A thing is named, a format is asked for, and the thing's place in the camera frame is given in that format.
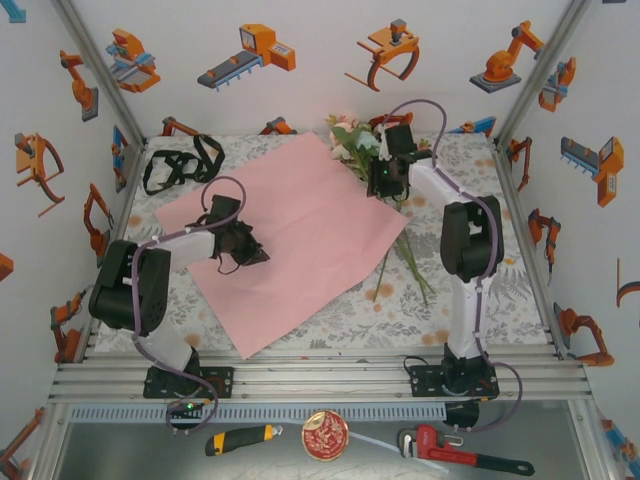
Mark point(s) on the yellow black utility knife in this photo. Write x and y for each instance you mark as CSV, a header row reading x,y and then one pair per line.
x,y
220,444

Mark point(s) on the pink and purple wrapping paper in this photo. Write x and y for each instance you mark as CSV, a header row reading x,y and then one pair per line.
x,y
300,225

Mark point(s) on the artificial flower bouquet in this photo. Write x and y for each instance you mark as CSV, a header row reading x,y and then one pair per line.
x,y
350,137

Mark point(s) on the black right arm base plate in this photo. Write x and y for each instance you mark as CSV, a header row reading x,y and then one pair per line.
x,y
425,382

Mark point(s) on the black control board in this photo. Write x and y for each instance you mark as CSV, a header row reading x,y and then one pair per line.
x,y
187,407
465,412

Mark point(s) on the grey metal shelf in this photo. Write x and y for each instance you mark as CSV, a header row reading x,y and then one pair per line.
x,y
150,455

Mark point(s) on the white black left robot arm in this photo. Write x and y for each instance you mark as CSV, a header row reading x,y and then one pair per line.
x,y
125,280

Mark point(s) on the aluminium frame post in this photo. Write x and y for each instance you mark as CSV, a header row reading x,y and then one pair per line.
x,y
102,75
539,75

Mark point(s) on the round red gold tin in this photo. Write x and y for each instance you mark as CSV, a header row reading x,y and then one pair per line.
x,y
325,435

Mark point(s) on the black printed ribbon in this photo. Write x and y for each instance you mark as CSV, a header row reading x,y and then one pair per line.
x,y
175,159

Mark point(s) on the red pipe wrench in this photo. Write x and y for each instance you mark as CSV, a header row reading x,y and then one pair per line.
x,y
435,447

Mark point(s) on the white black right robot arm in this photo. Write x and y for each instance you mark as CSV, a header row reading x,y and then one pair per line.
x,y
470,240

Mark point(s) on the aluminium side rail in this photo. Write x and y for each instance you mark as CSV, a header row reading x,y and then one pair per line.
x,y
542,300
127,190

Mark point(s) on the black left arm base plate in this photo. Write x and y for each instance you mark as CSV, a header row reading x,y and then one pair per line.
x,y
220,382

